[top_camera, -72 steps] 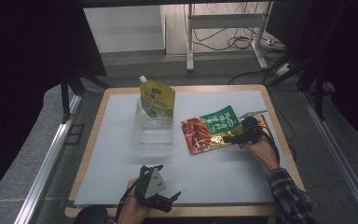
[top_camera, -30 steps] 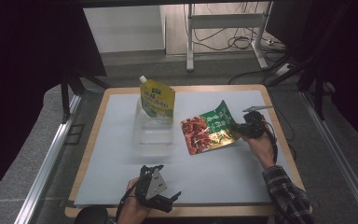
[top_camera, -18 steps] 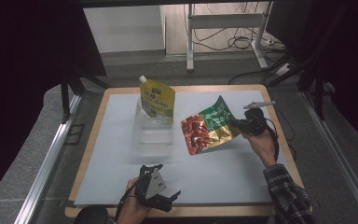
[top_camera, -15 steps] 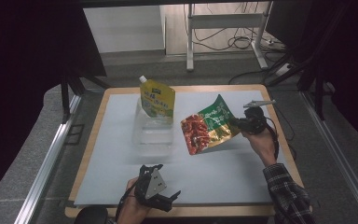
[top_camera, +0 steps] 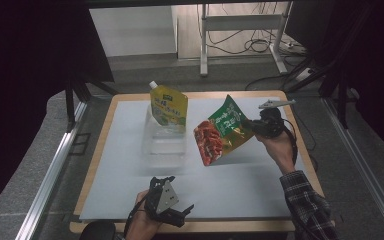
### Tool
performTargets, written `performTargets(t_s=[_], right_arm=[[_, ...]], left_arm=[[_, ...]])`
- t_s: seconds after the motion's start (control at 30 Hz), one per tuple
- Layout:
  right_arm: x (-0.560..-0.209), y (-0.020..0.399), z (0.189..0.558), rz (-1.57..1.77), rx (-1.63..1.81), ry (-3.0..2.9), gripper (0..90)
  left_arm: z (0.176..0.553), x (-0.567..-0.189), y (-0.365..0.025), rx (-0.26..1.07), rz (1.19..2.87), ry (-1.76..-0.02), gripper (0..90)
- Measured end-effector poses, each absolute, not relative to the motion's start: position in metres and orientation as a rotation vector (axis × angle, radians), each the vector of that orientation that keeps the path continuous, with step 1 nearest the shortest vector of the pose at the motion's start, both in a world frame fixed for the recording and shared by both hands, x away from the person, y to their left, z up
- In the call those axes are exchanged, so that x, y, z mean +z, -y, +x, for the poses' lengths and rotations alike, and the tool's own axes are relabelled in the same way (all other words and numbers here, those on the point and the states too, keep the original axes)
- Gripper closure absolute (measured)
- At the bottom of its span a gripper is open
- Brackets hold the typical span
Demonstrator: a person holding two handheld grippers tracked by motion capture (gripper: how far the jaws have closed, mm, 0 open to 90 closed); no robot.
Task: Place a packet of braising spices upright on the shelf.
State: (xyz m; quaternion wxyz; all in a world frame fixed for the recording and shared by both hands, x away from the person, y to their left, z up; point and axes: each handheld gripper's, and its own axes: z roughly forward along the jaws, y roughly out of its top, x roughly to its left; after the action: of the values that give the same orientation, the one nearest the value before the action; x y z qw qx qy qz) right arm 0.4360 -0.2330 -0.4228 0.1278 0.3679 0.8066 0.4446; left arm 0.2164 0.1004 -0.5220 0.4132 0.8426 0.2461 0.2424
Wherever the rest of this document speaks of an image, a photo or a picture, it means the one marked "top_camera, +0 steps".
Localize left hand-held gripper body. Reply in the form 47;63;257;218
143;175;186;228

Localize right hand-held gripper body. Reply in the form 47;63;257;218
246;99;297;139

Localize green and red food pouch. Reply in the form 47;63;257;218
193;94;256;167

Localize translucent ribbed plastic container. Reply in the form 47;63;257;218
142;104;188;156

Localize yellow spout pouch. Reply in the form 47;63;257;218
148;80;189;134

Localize person's right hand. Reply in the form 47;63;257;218
255;128;297;175

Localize person's left hand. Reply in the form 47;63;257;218
125;189;164;240

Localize white power strip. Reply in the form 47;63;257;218
294;67;315;83

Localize dark round object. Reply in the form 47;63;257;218
79;219;117;240

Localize black curtain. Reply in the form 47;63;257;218
284;0;384;158
0;0;115;221

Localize black metal stand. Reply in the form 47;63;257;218
64;77;120;134

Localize right hand-held gripper cable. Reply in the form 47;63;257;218
282;118;300;167

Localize hand-held gripper cable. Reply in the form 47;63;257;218
282;118;300;167
123;196;148;238

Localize left hand-held gripper cable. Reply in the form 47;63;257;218
123;196;148;238

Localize black floor cables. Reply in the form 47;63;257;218
196;2;309;58

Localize aluminium rail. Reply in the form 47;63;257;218
14;100;88;240
322;97;384;240

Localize white metal desk frame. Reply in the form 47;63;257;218
199;2;290;77

